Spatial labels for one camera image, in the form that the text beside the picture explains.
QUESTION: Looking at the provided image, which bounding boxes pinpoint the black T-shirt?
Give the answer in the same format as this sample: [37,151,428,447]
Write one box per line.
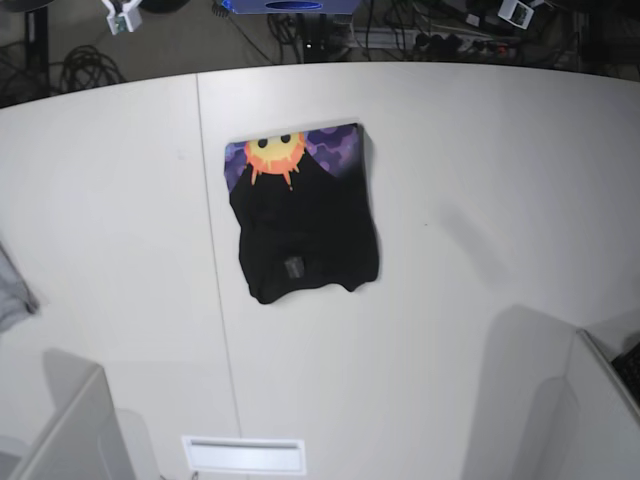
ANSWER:
[224,123,380,305]

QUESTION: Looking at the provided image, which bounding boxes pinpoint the blue box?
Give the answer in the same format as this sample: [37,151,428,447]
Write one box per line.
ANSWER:
[221,0,361,15]

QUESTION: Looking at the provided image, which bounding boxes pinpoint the white partition panel left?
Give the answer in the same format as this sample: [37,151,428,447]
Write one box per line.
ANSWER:
[1,349,137,479]

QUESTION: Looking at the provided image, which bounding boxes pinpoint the white partition panel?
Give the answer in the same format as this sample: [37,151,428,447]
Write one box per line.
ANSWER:
[1,349,137,479]
[523,330,639,479]

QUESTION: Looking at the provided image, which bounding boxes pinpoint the grey cloth at edge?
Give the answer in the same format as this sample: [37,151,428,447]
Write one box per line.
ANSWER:
[0,247,40,333]

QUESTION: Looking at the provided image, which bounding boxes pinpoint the black keyboard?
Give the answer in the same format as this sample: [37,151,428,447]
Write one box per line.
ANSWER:
[612,344,640,402]

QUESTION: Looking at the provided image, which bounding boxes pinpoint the white partition panel right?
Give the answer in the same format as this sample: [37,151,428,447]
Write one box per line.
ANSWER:
[523,330,639,479]

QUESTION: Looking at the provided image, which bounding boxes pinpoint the coiled black cable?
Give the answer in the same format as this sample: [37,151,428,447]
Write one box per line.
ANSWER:
[58,44,124,94]

